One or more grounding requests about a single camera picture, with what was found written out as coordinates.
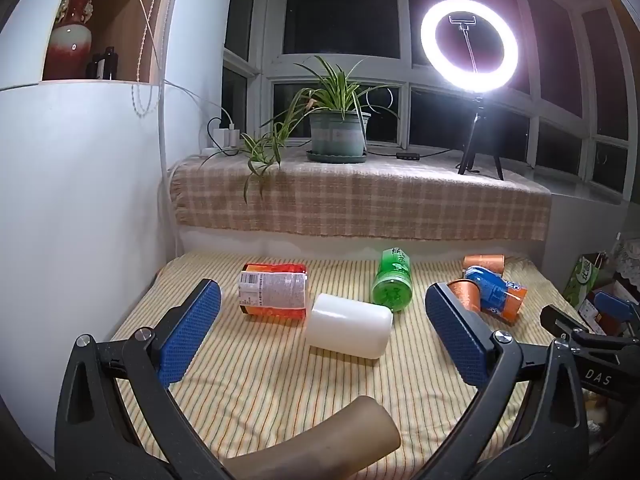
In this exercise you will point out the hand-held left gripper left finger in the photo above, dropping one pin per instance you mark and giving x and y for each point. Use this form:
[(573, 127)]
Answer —
[(187, 332)]

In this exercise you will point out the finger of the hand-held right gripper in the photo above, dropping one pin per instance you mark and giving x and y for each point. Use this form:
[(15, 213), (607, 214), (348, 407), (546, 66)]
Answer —
[(616, 306), (562, 321)]

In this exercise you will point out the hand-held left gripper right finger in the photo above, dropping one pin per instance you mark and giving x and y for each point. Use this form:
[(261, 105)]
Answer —
[(457, 335)]

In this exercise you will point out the white plastic cup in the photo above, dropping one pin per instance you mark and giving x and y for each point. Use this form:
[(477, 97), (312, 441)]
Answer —
[(350, 326)]

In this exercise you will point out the copper coloured cup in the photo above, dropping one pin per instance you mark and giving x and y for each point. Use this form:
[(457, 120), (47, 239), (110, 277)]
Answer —
[(464, 294)]

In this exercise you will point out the orange paper cup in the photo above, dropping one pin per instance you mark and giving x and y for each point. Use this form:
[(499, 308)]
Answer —
[(482, 263)]

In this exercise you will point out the orange cardboard box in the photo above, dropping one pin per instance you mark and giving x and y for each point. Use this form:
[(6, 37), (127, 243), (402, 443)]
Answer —
[(602, 316)]

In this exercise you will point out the green paper bag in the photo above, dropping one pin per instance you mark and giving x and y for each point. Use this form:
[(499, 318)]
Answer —
[(587, 277)]

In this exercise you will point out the blue and orange bottle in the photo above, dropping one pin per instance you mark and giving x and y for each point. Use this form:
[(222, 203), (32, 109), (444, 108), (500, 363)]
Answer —
[(497, 294)]

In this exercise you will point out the green plastic bottle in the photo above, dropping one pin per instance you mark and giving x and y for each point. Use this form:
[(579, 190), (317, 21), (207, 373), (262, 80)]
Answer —
[(393, 282)]

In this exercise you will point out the yellow striped blanket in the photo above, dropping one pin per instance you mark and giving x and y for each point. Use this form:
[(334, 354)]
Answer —
[(260, 385)]

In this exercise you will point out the orange snack canister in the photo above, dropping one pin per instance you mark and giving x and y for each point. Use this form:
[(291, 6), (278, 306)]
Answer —
[(272, 290)]

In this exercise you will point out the plaid orange cloth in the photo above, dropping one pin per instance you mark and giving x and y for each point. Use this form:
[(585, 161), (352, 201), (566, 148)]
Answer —
[(360, 200)]

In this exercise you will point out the brown cardboard tube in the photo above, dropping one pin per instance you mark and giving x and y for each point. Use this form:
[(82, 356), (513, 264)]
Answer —
[(330, 442)]

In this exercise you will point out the green plant saucer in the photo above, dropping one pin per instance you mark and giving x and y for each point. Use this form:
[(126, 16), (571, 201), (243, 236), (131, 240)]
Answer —
[(336, 158)]

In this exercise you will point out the potted spider plant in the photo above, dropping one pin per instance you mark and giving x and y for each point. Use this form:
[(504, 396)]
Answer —
[(337, 127)]

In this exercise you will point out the small black bottle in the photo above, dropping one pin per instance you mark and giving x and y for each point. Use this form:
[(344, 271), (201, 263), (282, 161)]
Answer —
[(102, 64)]

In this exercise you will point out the white framed window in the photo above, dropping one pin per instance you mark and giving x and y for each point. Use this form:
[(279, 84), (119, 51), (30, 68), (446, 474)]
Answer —
[(350, 67)]

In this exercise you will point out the red and white vase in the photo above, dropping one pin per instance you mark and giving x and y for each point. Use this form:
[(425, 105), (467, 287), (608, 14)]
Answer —
[(72, 35)]

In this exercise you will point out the white wall chargers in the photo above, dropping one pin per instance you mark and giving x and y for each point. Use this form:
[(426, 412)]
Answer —
[(226, 132)]

